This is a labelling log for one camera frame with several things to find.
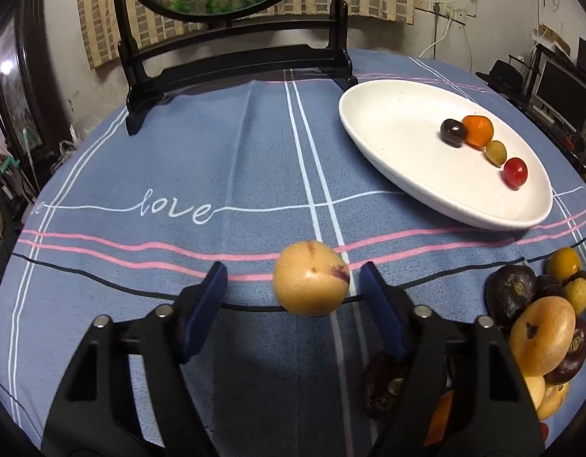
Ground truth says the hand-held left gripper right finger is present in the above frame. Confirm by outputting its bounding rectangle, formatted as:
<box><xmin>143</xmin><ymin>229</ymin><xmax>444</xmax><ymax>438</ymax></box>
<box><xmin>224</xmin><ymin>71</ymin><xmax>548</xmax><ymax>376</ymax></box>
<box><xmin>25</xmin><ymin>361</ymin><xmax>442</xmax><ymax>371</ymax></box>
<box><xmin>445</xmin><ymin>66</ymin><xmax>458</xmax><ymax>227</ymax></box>
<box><xmin>359</xmin><ymin>261</ymin><xmax>546</xmax><ymax>457</ymax></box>

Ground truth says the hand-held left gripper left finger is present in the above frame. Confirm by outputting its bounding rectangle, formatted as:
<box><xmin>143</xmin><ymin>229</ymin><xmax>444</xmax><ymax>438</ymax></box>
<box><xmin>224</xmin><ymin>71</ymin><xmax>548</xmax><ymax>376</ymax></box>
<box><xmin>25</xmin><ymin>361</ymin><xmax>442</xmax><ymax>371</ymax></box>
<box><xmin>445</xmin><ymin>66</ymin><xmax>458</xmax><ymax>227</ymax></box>
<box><xmin>40</xmin><ymin>261</ymin><xmax>229</xmax><ymax>457</ymax></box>

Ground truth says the dark wrinkled fruit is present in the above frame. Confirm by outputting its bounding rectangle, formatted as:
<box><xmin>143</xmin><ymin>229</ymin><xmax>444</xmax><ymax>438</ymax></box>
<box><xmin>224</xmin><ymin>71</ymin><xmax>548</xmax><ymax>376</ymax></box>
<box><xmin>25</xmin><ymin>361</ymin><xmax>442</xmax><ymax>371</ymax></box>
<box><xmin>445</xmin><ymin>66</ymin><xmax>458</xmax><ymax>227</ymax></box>
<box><xmin>360</xmin><ymin>351</ymin><xmax>412</xmax><ymax>422</ymax></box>

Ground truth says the yellow pepino melon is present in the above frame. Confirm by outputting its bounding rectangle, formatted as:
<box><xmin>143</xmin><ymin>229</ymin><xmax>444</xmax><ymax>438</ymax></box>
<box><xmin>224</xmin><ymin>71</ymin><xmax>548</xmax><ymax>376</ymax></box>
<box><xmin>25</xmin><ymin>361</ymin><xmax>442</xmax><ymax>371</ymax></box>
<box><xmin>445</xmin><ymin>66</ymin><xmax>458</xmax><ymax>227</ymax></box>
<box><xmin>272</xmin><ymin>240</ymin><xmax>351</xmax><ymax>317</ymax></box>

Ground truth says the orange tangerine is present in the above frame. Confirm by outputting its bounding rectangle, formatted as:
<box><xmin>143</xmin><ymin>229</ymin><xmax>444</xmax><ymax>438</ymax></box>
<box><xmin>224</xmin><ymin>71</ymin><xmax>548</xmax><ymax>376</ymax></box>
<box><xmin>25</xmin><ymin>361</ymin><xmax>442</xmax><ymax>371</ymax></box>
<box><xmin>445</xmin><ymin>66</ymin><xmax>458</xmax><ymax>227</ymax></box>
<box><xmin>423</xmin><ymin>390</ymin><xmax>454</xmax><ymax>447</ymax></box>
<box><xmin>463</xmin><ymin>115</ymin><xmax>494</xmax><ymax>150</ymax></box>

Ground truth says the large orange fruit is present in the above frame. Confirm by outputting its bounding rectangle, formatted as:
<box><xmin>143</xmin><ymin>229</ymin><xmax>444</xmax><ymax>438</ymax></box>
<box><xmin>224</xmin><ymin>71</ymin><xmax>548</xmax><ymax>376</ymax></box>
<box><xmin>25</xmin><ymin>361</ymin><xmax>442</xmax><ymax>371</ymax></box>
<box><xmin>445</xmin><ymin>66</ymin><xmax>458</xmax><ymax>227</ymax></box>
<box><xmin>508</xmin><ymin>296</ymin><xmax>576</xmax><ymax>376</ymax></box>

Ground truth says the small tan fruit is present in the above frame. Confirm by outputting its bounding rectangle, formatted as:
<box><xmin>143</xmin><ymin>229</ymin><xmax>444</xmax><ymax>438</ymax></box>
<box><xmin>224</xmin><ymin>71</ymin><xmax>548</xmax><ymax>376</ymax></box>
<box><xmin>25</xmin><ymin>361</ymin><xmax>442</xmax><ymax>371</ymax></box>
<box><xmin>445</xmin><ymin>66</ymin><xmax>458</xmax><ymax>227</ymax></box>
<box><xmin>524</xmin><ymin>375</ymin><xmax>546</xmax><ymax>410</ymax></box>

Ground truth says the dark purple passion fruit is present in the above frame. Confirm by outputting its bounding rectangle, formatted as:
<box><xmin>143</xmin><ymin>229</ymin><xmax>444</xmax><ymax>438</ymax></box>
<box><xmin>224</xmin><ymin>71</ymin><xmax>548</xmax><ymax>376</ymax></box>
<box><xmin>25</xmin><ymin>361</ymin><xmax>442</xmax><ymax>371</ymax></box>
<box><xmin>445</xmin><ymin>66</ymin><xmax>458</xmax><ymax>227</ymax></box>
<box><xmin>545</xmin><ymin>316</ymin><xmax>586</xmax><ymax>385</ymax></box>
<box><xmin>440</xmin><ymin>119</ymin><xmax>467</xmax><ymax>148</ymax></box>
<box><xmin>535</xmin><ymin>273</ymin><xmax>566</xmax><ymax>302</ymax></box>

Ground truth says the small yellow fruit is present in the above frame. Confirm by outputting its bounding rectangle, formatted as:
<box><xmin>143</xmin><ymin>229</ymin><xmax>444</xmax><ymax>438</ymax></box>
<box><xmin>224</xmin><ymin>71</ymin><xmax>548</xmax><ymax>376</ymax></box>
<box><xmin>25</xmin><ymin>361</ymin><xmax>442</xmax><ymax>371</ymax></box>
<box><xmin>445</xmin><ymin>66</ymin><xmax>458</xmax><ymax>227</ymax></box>
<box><xmin>546</xmin><ymin>246</ymin><xmax>582</xmax><ymax>284</ymax></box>

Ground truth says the white oval plate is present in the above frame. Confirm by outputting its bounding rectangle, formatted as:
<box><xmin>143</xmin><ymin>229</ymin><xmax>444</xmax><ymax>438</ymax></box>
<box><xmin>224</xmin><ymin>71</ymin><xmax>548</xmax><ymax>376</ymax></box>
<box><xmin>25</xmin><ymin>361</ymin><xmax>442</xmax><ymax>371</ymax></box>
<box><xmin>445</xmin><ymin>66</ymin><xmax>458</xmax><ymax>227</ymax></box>
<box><xmin>339</xmin><ymin>80</ymin><xmax>554</xmax><ymax>232</ymax></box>

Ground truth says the large dark purple fruit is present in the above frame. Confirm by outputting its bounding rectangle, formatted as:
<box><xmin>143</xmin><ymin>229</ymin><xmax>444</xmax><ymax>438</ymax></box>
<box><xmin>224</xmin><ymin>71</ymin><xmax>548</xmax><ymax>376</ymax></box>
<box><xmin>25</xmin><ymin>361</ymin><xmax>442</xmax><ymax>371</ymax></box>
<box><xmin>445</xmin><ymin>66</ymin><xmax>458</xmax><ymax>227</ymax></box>
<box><xmin>485</xmin><ymin>265</ymin><xmax>537</xmax><ymax>329</ymax></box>

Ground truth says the blue plaid tablecloth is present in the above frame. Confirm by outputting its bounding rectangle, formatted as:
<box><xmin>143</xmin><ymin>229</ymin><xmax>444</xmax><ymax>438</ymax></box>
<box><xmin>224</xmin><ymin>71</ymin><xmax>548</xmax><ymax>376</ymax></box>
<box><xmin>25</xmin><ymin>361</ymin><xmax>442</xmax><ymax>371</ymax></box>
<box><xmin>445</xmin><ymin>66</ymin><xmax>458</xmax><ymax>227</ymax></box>
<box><xmin>0</xmin><ymin>49</ymin><xmax>586</xmax><ymax>457</ymax></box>

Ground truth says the red cherry tomato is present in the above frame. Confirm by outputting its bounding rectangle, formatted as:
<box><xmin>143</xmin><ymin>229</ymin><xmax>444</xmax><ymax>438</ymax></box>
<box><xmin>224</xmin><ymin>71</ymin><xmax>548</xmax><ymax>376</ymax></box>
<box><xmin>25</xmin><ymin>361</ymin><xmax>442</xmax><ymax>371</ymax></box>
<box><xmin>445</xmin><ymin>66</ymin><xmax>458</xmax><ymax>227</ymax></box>
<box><xmin>502</xmin><ymin>157</ymin><xmax>529</xmax><ymax>190</ymax></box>

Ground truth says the small yellow-green fruit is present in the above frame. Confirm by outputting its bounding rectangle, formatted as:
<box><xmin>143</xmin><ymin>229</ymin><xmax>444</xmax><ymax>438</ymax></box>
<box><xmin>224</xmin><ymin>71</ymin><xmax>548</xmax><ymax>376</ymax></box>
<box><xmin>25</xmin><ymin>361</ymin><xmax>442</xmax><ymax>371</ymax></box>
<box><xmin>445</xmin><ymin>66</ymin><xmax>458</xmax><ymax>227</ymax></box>
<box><xmin>562</xmin><ymin>277</ymin><xmax>586</xmax><ymax>316</ymax></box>

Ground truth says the small olive green fruit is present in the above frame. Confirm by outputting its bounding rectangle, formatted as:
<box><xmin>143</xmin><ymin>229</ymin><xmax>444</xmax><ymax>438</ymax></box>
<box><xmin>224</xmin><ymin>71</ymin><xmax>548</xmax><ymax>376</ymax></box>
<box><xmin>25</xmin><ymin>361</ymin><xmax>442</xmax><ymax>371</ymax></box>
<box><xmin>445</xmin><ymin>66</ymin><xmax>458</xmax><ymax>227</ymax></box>
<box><xmin>485</xmin><ymin>140</ymin><xmax>508</xmax><ymax>167</ymax></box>

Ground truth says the round decorative screen black stand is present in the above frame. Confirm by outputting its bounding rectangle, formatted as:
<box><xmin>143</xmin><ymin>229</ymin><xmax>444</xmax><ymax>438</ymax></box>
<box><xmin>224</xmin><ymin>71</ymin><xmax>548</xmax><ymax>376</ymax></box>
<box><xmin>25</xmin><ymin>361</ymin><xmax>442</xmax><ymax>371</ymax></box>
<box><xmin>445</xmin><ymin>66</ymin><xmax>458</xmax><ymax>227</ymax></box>
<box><xmin>109</xmin><ymin>0</ymin><xmax>358</xmax><ymax>136</ymax></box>

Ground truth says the black hat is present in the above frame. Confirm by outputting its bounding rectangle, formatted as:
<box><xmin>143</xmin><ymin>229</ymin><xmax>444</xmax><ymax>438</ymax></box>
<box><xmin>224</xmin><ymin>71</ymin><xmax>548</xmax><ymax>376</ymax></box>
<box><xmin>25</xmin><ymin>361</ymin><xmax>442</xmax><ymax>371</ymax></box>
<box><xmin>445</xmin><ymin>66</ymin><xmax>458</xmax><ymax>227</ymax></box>
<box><xmin>474</xmin><ymin>59</ymin><xmax>527</xmax><ymax>96</ymax></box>

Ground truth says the computer monitor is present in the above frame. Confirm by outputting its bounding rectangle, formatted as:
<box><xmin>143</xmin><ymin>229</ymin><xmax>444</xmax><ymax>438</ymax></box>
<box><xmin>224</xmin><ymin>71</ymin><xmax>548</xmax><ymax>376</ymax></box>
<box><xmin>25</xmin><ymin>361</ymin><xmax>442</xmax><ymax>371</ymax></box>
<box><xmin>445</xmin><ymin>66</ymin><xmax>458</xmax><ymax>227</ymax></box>
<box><xmin>531</xmin><ymin>59</ymin><xmax>586</xmax><ymax>131</ymax></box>

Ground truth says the dark wooden cabinet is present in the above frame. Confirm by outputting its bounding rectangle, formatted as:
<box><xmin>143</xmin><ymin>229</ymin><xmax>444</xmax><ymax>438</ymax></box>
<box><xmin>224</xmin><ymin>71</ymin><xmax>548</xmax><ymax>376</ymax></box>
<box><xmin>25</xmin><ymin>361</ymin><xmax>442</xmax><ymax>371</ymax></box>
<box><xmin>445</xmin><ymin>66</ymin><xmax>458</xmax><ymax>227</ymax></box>
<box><xmin>0</xmin><ymin>0</ymin><xmax>75</xmax><ymax>153</ymax></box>

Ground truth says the woven bamboo blind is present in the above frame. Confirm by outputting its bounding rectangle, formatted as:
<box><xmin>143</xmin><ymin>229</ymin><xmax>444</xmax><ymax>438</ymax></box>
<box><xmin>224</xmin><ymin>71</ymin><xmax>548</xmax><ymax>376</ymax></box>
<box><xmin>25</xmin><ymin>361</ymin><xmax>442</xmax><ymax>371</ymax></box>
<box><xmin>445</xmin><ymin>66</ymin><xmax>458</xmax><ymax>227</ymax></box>
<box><xmin>75</xmin><ymin>0</ymin><xmax>417</xmax><ymax>71</ymax></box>

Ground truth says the white power cable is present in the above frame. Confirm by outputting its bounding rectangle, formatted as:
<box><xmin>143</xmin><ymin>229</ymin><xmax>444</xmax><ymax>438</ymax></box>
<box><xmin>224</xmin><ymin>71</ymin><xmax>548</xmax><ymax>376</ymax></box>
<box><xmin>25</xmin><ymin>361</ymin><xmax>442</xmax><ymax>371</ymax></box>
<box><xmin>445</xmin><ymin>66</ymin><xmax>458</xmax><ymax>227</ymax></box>
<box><xmin>419</xmin><ymin>18</ymin><xmax>453</xmax><ymax>58</ymax></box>

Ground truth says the white wall outlet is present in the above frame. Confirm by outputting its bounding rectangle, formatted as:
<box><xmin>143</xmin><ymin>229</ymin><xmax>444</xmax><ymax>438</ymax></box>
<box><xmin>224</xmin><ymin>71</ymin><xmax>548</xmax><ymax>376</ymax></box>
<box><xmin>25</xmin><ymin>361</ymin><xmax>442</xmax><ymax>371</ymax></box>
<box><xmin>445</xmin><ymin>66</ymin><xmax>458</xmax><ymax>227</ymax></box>
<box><xmin>415</xmin><ymin>0</ymin><xmax>466</xmax><ymax>24</ymax></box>

